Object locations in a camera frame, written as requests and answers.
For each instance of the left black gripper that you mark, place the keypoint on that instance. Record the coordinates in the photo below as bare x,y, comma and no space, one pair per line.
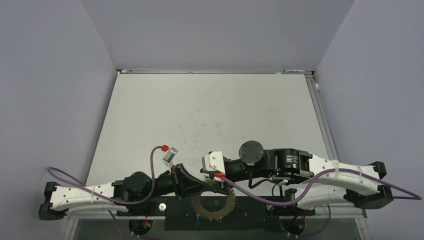
185,184

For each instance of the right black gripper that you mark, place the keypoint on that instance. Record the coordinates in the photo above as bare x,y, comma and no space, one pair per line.
218,185

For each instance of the metal keyring disc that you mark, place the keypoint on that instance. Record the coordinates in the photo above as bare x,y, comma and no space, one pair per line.
213,207

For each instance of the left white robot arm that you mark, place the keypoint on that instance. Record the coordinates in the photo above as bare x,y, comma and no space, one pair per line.
132,194

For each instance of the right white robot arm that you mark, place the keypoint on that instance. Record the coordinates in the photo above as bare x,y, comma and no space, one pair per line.
327,181

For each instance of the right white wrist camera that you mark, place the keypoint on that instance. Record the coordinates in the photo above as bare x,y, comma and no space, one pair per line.
213,162

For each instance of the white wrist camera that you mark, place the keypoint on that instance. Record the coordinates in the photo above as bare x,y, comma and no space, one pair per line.
170,153
213,162

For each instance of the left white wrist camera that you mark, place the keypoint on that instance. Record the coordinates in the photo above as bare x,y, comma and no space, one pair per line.
170,153

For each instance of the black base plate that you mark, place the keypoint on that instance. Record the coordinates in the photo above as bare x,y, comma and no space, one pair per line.
248,214

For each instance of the aluminium frame rail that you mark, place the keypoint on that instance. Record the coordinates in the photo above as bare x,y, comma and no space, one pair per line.
322,120

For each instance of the marker pen on rail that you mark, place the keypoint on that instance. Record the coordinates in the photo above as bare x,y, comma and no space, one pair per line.
293,71

